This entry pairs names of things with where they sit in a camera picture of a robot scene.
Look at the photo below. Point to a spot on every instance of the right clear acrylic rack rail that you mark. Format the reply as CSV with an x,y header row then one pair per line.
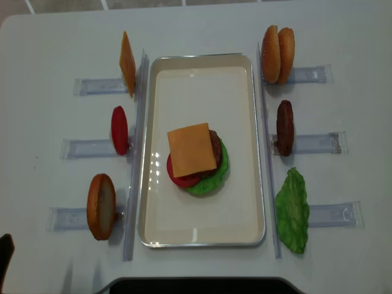
x,y
268,159

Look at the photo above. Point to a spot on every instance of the upright orange cheese slice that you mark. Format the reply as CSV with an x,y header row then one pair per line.
x,y
127,64

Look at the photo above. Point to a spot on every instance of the white rectangular metal tray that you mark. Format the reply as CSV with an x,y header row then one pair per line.
x,y
185,91

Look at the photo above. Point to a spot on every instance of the brown meat patty on tray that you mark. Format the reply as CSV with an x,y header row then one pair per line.
x,y
217,149

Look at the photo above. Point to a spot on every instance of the clear holder under lettuce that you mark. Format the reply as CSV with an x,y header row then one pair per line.
x,y
347,214

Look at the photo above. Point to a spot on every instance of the clear holder under left bun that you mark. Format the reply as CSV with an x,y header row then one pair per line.
x,y
65,219

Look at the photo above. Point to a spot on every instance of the clear holder under patty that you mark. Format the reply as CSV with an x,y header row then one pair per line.
x,y
330,143

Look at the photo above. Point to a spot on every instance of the green lettuce leaf on tray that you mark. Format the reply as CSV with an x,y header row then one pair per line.
x,y
210,184

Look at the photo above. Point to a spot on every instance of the upright bun half left rack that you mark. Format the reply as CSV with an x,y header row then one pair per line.
x,y
101,207

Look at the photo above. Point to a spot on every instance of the red tomato slice on tray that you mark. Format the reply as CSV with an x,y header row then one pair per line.
x,y
184,181

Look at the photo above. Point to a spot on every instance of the clear acrylic rack rail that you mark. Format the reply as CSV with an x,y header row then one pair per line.
x,y
268,159
137,153

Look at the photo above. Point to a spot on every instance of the upright green lettuce leaf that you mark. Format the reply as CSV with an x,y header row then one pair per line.
x,y
292,212

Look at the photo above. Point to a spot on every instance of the orange cheese slice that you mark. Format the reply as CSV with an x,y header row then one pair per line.
x,y
127,64
191,150

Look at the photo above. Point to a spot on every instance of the sesame top bun upright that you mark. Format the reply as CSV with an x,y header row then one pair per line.
x,y
270,55

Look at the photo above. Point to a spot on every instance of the left clear acrylic rack rail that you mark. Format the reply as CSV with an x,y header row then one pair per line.
x,y
137,153

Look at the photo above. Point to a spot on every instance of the clear holder under cheese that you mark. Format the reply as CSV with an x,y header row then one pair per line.
x,y
85,87

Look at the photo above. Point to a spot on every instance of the upright brown meat patty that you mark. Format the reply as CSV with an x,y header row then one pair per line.
x,y
285,128

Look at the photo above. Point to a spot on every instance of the clear holder under buns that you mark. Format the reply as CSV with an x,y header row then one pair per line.
x,y
316,74

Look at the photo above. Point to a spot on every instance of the upright red tomato slice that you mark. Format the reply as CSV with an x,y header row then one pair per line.
x,y
119,131

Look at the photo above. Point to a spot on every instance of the clear holder under tomato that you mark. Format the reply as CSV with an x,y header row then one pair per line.
x,y
85,149

